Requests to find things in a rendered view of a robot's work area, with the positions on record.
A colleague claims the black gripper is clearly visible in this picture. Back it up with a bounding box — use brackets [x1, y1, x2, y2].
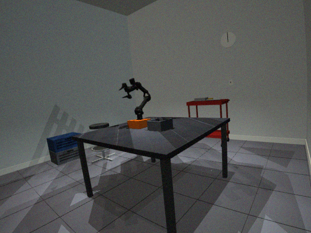
[120, 83, 134, 99]

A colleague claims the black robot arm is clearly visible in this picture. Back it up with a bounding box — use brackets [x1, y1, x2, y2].
[129, 78, 151, 120]

